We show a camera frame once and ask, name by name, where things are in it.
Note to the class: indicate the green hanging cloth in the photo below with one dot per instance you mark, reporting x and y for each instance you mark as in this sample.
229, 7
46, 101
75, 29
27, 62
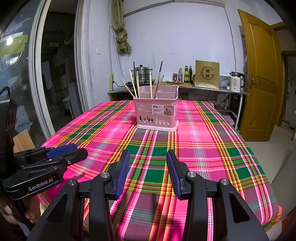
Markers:
120, 27

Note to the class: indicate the steel shelf table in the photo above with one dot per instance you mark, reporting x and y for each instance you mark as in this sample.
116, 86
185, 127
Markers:
240, 95

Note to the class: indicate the pink plaid tablecloth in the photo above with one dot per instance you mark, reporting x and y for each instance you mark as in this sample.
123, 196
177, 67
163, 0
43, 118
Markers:
196, 150

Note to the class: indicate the person's left hand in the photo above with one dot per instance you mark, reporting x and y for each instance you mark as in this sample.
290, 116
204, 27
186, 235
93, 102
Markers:
23, 213

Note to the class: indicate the metal counter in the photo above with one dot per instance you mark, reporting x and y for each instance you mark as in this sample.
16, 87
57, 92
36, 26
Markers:
120, 95

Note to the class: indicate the black induction cooker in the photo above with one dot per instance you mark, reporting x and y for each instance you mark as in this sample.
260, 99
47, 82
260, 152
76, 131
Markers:
144, 83

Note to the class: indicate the red sauce jar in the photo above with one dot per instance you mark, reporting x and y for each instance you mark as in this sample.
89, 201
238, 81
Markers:
175, 77

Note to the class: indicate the steel steamer pot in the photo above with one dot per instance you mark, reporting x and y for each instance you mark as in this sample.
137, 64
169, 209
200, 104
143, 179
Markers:
143, 73

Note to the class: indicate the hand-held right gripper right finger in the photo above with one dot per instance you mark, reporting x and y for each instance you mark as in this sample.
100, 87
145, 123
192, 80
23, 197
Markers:
173, 173

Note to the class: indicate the dark sauce bottle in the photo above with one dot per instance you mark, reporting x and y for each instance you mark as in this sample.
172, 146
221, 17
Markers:
190, 75

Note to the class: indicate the gold gift box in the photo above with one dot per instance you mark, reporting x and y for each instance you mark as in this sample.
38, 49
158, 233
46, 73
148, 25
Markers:
207, 74

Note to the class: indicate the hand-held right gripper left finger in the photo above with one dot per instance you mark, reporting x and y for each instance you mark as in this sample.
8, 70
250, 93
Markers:
122, 173

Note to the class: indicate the white sliding door frame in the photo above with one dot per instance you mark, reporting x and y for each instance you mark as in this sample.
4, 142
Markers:
81, 58

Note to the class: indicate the black chopstick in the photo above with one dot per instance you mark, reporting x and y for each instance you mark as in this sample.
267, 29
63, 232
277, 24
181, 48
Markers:
134, 76
159, 71

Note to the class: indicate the grey rag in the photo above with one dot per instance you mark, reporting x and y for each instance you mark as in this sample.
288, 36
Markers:
221, 99

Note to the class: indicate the wooden cutting board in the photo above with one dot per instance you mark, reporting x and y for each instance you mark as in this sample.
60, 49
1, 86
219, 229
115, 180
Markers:
182, 84

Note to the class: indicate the clear plastic bottle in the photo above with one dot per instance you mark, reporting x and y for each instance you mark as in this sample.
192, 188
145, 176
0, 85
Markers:
180, 75

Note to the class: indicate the white electric kettle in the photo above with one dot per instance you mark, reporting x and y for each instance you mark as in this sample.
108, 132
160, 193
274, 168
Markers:
235, 83

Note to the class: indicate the yellow wooden door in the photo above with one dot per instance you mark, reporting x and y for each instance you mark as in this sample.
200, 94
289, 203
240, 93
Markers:
261, 69

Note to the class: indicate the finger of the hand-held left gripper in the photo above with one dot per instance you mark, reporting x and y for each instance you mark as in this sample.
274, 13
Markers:
62, 150
69, 158

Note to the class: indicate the set of light wooden chopsticks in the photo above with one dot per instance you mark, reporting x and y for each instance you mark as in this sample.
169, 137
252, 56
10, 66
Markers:
150, 83

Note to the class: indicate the yellowish power strip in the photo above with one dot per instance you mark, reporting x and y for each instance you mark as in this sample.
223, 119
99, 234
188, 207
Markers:
111, 82

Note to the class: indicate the green bottle yellow label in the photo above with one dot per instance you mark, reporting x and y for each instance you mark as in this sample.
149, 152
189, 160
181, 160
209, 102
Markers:
186, 75

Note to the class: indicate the pink plastic utensil basket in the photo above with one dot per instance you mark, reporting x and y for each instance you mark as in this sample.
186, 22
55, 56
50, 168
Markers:
157, 111

